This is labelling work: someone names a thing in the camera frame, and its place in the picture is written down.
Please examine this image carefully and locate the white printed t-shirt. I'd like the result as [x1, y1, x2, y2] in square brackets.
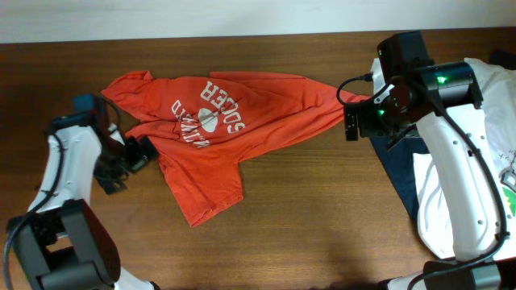
[413, 58, 515, 261]

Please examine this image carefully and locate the red soccer t-shirt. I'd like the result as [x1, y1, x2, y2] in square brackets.
[102, 71, 362, 226]

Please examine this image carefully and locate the navy blue garment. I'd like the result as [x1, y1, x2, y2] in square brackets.
[369, 50, 516, 222]

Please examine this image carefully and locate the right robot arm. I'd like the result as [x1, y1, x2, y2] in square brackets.
[343, 31, 515, 289]

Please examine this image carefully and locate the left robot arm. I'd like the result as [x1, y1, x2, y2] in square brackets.
[3, 93, 159, 290]

